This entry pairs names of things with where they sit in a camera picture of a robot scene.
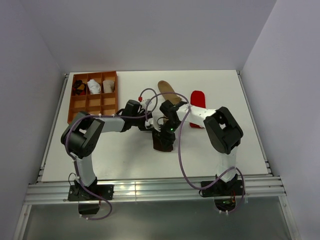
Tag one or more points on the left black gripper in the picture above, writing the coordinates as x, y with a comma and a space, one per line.
143, 128

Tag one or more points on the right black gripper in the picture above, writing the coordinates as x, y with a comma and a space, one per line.
161, 127

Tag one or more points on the dark brown striped sock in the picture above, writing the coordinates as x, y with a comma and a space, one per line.
161, 143

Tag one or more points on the tan ribbed sock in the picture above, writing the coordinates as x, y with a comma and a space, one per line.
168, 92

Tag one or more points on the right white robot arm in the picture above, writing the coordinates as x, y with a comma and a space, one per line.
222, 129

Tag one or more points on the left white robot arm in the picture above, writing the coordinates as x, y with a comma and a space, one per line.
82, 135

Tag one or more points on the orange compartment tray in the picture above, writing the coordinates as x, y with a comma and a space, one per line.
94, 104

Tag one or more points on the red patterned sock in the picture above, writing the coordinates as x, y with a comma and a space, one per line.
197, 98

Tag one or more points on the beige rolled sock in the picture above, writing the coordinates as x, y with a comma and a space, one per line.
108, 86

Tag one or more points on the white rolled sock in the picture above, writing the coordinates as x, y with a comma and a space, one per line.
94, 87

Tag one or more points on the black red rolled sock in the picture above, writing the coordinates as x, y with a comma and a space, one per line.
79, 88

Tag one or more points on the aluminium front rail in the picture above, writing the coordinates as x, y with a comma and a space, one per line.
170, 189

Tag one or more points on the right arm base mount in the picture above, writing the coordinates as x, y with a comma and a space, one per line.
229, 190

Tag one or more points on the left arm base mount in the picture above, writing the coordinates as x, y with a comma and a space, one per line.
89, 204

